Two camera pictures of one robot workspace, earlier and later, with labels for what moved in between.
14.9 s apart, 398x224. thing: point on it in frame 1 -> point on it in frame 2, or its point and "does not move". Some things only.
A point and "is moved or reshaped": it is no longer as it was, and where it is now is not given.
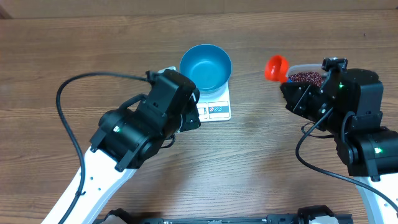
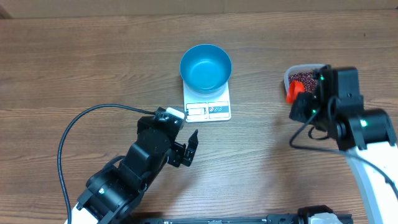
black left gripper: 192,121 -> 177,150
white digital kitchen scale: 215,105 does not move
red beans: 307,76 does not move
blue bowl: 208,66 does not move
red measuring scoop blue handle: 276,69 is moved or reshaped
